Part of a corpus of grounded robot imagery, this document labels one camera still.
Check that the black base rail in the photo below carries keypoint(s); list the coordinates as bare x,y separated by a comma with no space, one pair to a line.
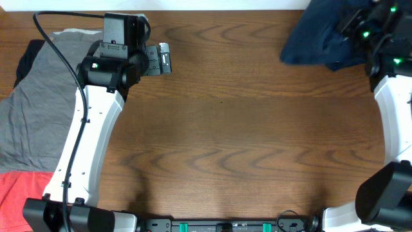
287,221

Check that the red garment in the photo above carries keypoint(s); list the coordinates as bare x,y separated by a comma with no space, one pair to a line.
16,187

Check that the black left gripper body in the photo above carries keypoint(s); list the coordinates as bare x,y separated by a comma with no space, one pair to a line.
152,60

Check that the black garment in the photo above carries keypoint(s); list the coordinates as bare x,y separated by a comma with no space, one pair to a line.
27,59

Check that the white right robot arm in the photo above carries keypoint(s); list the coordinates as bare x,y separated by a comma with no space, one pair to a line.
383,202

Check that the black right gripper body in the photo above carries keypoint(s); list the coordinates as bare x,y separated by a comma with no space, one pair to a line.
370,30

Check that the dark teal blue shorts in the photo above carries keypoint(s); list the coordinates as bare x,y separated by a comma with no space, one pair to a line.
315,40

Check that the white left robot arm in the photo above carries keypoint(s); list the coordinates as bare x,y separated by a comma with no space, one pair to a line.
69,201

